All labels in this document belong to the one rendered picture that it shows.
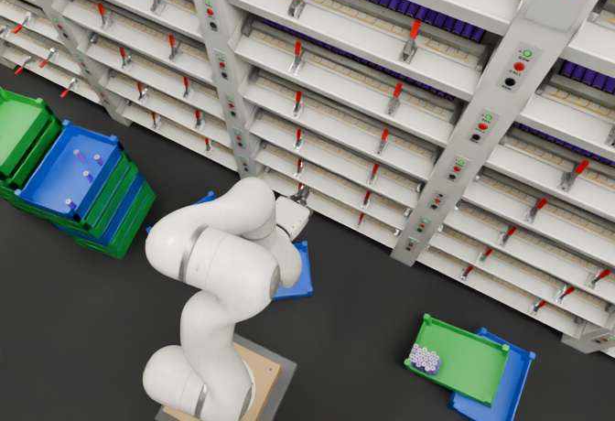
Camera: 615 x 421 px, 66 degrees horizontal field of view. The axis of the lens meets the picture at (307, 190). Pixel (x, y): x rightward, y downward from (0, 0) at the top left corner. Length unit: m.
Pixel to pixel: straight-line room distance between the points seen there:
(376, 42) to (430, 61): 0.12
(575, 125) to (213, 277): 0.74
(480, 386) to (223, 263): 1.28
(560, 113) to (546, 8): 0.27
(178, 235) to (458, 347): 1.32
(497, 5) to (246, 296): 0.64
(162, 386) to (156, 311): 0.90
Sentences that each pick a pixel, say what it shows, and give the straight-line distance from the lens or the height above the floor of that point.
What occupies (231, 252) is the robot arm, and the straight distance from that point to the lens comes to 0.77.
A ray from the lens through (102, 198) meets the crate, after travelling 1.79.
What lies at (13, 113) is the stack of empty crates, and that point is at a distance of 2.05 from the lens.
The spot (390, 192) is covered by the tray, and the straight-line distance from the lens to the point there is 1.54.
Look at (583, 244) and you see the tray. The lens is 1.44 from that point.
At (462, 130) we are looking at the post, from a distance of 1.14.
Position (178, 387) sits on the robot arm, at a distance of 1.08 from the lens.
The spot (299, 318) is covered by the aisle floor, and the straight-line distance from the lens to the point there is 1.89.
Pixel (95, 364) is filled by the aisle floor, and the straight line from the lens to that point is 2.01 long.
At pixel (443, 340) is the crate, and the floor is 0.03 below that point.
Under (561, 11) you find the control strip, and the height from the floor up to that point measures 1.31.
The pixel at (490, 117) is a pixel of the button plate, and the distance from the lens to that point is 1.08.
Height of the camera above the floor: 1.85
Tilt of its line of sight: 64 degrees down
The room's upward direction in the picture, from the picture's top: 1 degrees clockwise
